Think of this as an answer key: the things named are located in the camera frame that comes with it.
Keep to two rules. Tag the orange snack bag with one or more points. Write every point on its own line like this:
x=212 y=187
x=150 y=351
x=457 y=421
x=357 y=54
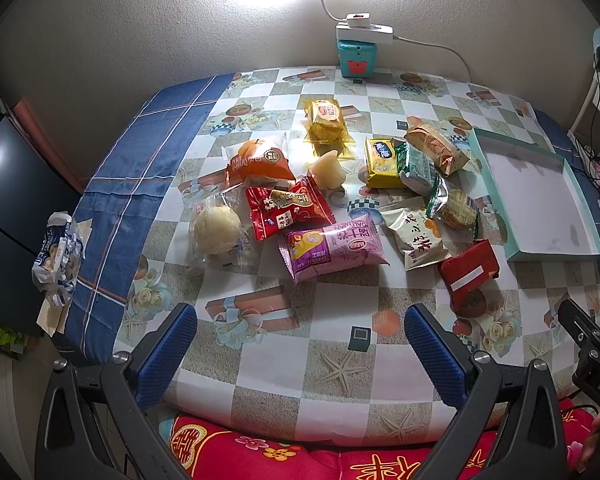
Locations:
x=256 y=159

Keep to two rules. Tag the beige chinese snack bag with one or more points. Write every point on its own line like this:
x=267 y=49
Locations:
x=416 y=235

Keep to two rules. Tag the teal white cardboard box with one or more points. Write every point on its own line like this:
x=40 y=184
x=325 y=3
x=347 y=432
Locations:
x=539 y=199

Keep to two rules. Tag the yellow jelly cup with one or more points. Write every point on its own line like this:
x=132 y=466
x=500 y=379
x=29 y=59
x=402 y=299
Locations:
x=327 y=172

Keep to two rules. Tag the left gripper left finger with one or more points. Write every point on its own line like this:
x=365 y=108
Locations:
x=71 y=443

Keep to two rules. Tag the checkered patterned tablecloth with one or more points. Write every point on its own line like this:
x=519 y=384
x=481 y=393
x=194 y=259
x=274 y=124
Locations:
x=327 y=359

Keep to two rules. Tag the teal toy box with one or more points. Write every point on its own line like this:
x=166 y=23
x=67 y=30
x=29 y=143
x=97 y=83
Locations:
x=357 y=58

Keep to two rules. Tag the small green clear snack pack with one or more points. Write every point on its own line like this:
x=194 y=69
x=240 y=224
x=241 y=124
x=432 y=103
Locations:
x=453 y=207

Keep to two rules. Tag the orange beige cracker packet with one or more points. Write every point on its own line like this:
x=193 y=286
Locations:
x=443 y=153

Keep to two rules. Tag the green white snack packet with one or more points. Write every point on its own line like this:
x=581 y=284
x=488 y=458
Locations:
x=415 y=170

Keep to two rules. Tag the crumpled blue white wrapper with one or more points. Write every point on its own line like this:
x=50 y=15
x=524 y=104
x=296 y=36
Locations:
x=57 y=264

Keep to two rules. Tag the white power strip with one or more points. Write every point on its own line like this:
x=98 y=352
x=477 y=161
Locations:
x=375 y=34

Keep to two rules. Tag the yellow transparent cracker pack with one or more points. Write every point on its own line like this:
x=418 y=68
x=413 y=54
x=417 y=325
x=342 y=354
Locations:
x=326 y=129

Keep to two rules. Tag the red snack packet white label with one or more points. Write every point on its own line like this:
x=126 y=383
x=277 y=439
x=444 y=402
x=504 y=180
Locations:
x=468 y=271

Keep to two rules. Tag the red peanut snack bag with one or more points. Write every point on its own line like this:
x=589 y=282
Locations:
x=273 y=210

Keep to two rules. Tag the round bun clear bag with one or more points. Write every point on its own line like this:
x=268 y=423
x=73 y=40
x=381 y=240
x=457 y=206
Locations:
x=219 y=230

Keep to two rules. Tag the yellow blue biscuit packet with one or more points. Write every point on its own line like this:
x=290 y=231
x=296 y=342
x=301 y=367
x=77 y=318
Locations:
x=382 y=164

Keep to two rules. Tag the pink snack bag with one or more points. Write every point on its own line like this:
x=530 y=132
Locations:
x=339 y=247

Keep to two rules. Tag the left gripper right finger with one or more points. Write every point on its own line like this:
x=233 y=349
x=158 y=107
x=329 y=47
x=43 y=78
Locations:
x=530 y=442

